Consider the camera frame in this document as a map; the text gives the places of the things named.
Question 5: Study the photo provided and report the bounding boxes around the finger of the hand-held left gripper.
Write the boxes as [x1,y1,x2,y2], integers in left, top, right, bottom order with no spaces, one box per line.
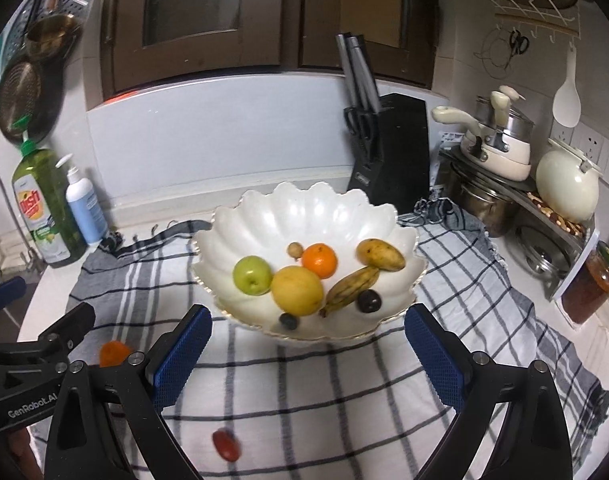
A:
[36,302,96,357]
[0,276,28,317]

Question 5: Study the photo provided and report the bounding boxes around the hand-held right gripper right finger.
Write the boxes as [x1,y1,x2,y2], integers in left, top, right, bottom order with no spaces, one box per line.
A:
[404,302,569,480]

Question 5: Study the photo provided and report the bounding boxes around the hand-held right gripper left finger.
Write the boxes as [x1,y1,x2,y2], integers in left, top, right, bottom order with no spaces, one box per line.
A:
[43,304,214,480]

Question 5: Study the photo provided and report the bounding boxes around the orange tangerine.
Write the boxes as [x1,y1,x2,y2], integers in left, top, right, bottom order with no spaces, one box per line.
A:
[99,341,134,368]
[302,242,338,280]

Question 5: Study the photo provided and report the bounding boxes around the dark plum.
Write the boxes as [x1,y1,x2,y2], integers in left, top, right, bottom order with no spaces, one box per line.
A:
[357,290,383,314]

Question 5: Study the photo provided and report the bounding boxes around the green apple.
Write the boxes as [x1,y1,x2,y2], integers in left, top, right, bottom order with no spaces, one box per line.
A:
[233,256,274,296]

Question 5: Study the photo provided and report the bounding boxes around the yellow mango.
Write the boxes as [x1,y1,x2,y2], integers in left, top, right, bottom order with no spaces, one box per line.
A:
[355,238,406,272]

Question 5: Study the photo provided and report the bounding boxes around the yellow lemon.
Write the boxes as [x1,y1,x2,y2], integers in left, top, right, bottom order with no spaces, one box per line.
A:
[270,266,325,317]

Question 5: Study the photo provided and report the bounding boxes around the white scalloped bowl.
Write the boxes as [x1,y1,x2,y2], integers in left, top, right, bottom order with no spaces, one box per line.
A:
[191,181,427,342]

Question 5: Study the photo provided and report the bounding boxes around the green dish soap bottle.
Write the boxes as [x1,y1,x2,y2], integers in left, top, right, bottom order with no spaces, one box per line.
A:
[10,117,88,269]

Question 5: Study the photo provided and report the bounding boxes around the small red fruit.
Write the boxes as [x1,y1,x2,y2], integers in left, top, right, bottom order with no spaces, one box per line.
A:
[213,428,242,462]

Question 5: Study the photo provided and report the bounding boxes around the yellow spotted banana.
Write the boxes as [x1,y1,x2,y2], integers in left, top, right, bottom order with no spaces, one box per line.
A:
[319,266,382,318]

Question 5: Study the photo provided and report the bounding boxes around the white blue pump bottle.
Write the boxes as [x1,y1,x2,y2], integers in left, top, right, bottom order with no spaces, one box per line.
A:
[56,154,110,246]

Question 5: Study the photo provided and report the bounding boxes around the white checked cloth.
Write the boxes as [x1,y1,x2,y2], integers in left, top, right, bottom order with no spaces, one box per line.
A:
[67,197,609,480]

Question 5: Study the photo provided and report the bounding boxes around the steel pot lid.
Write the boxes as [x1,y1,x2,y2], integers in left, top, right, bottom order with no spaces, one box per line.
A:
[517,225,570,277]

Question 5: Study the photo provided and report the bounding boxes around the stainless steel pot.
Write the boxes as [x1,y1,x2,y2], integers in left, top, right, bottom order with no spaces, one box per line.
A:
[451,160,520,237]

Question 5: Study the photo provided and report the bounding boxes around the steel counter rack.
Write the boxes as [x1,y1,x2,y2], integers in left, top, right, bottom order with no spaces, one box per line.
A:
[439,150,601,302]

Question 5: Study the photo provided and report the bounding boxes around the glass sauce jar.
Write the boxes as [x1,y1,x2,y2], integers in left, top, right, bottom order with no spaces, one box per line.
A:
[561,240,609,326]

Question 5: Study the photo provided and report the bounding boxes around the wooden bead trivet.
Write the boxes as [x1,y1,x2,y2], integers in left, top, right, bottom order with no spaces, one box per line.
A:
[527,192,587,237]

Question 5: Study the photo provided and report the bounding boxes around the round mesh strainer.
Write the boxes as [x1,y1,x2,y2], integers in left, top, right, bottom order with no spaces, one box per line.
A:
[0,60,43,137]

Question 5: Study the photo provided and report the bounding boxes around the black knife block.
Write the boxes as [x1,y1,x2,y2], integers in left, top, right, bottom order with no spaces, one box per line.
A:
[347,92,431,201]

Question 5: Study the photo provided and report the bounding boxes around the cream saucepan stack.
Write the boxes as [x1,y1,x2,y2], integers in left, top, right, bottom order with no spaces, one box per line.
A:
[431,85,536,182]

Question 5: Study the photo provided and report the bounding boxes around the cream kettle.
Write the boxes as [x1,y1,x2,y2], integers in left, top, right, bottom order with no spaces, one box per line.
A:
[535,139,605,223]

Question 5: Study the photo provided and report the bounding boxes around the black kitchen scissors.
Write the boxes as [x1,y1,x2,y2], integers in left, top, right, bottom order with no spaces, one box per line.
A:
[343,105,380,161]

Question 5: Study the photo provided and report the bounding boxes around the brass pot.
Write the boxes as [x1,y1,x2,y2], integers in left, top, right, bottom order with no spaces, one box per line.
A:
[24,12,82,59]

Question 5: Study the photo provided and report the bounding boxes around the white rice paddle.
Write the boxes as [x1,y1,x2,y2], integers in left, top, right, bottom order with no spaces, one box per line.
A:
[553,42,582,128]

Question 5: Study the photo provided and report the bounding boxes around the black hanging scissors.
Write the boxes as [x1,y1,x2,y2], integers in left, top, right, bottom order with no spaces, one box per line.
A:
[504,29,530,72]

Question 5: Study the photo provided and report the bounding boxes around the brown framed window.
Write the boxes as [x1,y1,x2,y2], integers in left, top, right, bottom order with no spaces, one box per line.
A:
[87,0,441,111]

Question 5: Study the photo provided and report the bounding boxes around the wooden hook rack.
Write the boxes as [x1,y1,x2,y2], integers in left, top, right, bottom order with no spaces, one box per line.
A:
[494,10,583,42]

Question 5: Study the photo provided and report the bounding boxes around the white wall sockets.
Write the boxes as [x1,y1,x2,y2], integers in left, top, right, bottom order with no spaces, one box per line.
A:
[551,125,609,187]

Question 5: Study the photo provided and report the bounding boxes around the steel handled knife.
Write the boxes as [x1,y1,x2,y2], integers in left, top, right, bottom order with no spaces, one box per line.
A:
[337,34,372,112]
[348,36,383,114]

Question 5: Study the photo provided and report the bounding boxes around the round wire trivet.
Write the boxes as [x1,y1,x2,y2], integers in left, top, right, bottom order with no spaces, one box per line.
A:
[473,27,516,79]

